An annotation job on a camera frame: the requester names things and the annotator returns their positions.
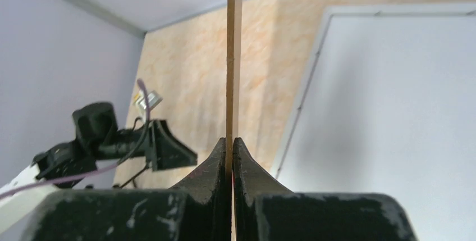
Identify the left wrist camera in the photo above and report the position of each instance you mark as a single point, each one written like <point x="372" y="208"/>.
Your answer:
<point x="153" y="99"/>

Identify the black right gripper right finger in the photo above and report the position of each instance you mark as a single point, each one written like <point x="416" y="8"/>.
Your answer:
<point x="267" y="210"/>

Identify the landscape photo print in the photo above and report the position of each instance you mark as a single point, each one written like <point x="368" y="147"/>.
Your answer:
<point x="390" y="109"/>

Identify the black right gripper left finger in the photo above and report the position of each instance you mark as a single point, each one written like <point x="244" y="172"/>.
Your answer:
<point x="195" y="208"/>

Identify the white picture frame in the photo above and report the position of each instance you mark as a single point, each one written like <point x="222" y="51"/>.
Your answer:
<point x="444" y="9"/>

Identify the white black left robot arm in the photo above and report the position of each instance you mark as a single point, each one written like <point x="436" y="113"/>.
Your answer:
<point x="23" y="193"/>

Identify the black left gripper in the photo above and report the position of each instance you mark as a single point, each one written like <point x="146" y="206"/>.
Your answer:
<point x="98" y="138"/>

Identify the brown frame backing board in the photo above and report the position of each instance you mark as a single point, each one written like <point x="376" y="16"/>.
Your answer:
<point x="233" y="63"/>

